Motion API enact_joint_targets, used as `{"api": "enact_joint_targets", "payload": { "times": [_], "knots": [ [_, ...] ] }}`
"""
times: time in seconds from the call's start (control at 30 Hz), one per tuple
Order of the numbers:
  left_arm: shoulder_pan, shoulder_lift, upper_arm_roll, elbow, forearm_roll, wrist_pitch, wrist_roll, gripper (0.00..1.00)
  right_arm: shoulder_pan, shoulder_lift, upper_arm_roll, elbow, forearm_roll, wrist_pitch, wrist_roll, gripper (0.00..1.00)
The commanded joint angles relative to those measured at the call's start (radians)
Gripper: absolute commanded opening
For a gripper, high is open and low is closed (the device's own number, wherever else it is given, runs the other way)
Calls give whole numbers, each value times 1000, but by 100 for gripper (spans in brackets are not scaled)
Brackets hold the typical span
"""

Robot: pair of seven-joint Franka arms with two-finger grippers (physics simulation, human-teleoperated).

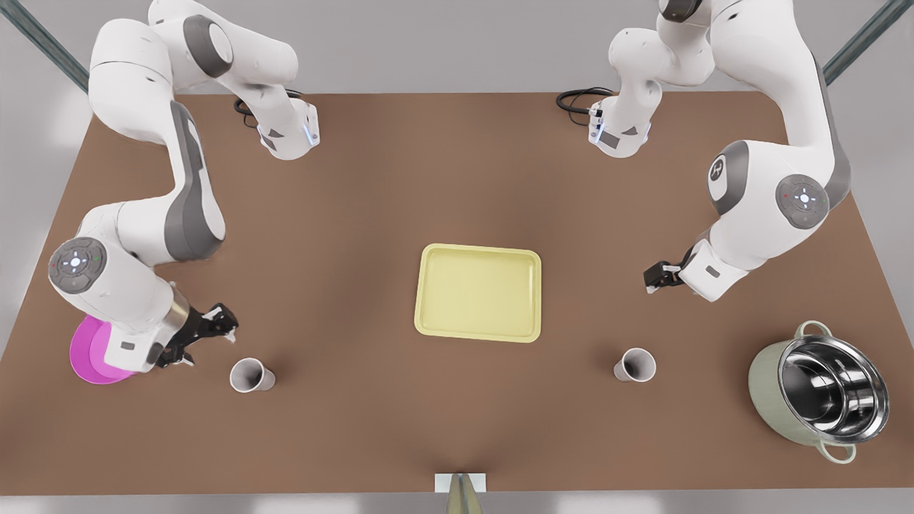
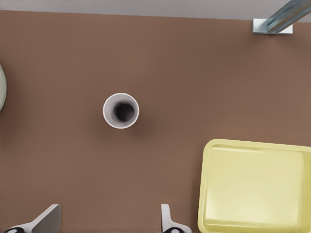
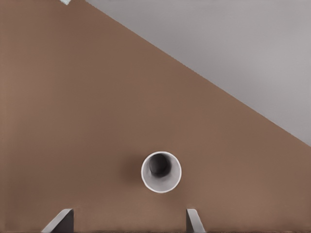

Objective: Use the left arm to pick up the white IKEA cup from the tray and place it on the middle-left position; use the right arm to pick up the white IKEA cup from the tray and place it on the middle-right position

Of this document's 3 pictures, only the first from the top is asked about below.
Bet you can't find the white IKEA cup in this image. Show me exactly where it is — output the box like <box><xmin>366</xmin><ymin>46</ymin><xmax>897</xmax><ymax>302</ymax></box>
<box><xmin>613</xmin><ymin>348</ymin><xmax>657</xmax><ymax>383</ymax></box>
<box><xmin>229</xmin><ymin>358</ymin><xmax>276</xmax><ymax>393</ymax></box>

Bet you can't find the magenta plate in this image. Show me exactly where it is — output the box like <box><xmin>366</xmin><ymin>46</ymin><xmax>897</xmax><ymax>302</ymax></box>
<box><xmin>69</xmin><ymin>316</ymin><xmax>138</xmax><ymax>386</ymax></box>

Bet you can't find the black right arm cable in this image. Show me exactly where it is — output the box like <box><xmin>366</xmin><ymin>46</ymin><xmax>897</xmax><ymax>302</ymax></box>
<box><xmin>234</xmin><ymin>89</ymin><xmax>303</xmax><ymax>129</ymax></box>

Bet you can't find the pale yellow tray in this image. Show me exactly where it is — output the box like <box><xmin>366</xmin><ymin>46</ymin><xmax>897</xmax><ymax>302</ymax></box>
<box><xmin>414</xmin><ymin>243</ymin><xmax>542</xmax><ymax>343</ymax></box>

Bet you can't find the green steel-lined pot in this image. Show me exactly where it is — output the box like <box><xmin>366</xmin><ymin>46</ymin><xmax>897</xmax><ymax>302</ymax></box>
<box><xmin>748</xmin><ymin>320</ymin><xmax>890</xmax><ymax>465</ymax></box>

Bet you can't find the silver frame post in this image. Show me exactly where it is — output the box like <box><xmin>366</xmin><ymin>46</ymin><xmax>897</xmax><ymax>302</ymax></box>
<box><xmin>435</xmin><ymin>473</ymin><xmax>488</xmax><ymax>514</ymax></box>
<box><xmin>823</xmin><ymin>0</ymin><xmax>914</xmax><ymax>86</ymax></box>
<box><xmin>0</xmin><ymin>0</ymin><xmax>91</xmax><ymax>94</ymax></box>

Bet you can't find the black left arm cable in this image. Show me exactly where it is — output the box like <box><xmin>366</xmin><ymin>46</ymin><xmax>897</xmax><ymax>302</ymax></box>
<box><xmin>556</xmin><ymin>87</ymin><xmax>616</xmax><ymax>128</ymax></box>

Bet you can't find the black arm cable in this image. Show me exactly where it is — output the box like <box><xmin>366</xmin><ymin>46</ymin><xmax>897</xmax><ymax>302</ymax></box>
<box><xmin>556</xmin><ymin>87</ymin><xmax>616</xmax><ymax>128</ymax></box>
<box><xmin>234</xmin><ymin>89</ymin><xmax>303</xmax><ymax>129</ymax></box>

